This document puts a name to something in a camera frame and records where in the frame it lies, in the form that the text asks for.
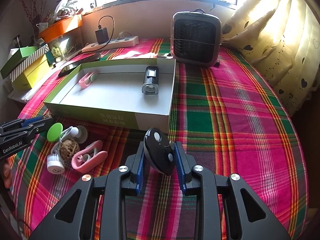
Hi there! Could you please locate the pink plastic clip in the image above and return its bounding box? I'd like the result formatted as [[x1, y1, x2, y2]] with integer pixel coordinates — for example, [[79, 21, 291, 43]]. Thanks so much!
[[71, 140, 108, 174]]

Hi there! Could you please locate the white usb cable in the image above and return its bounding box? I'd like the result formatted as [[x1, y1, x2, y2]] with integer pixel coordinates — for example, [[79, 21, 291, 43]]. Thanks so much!
[[50, 126, 75, 156]]

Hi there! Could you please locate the black oval three-button device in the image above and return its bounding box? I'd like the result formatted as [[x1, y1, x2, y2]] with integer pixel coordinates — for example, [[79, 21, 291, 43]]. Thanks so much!
[[144, 127, 175, 176]]

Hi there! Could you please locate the brown wrinkled walnut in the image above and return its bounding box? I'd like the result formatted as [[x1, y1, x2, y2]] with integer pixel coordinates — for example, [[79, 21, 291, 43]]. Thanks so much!
[[59, 139, 80, 161]]

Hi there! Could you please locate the white round ball knob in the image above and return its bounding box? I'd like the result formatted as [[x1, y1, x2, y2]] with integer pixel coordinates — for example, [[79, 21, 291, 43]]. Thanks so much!
[[68, 125, 88, 144]]

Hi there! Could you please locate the person left hand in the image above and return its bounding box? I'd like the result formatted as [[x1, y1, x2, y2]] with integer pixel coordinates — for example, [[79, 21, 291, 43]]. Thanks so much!
[[3, 163, 12, 189]]

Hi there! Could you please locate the yellow cardboard box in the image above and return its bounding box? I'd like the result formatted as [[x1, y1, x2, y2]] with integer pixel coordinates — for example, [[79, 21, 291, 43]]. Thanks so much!
[[11, 54, 50, 90]]

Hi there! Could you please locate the striped green gift box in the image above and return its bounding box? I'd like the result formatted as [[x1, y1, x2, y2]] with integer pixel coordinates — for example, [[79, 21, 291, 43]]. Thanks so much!
[[1, 44, 49, 82]]

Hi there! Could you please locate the black smartphone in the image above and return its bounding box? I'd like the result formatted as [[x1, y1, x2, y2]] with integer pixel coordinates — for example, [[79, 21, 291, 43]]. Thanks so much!
[[58, 52, 100, 77]]

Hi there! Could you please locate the pink clip with green pad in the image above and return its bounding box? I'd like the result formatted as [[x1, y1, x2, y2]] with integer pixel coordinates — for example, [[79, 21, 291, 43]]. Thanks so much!
[[78, 72, 98, 89]]

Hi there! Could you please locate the green white cardboard box tray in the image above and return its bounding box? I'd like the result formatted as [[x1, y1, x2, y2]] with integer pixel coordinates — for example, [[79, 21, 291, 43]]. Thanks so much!
[[44, 58, 176, 133]]

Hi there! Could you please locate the orange storage box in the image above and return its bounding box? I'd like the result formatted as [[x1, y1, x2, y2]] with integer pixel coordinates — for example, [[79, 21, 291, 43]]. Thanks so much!
[[39, 15, 82, 43]]

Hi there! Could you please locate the black clear bike light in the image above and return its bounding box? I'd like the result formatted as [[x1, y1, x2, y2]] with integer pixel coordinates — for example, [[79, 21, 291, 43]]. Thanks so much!
[[142, 66, 159, 95]]

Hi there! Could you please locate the black charger adapter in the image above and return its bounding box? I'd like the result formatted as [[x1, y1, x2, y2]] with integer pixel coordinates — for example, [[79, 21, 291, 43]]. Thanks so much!
[[95, 25, 109, 44]]

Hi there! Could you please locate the white power strip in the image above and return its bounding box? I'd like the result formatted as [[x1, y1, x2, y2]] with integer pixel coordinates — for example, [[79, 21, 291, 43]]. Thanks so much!
[[81, 36, 139, 53]]

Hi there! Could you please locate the white plug on strip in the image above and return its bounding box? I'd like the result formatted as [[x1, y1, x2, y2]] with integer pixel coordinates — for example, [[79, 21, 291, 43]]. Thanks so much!
[[117, 31, 132, 40]]

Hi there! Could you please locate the cream heart pattern curtain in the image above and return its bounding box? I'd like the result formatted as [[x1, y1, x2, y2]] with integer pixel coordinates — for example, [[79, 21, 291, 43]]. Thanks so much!
[[222, 0, 319, 115]]

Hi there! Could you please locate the black charger cable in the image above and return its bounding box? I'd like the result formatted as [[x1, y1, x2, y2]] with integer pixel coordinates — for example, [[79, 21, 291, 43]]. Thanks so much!
[[82, 15, 116, 53]]

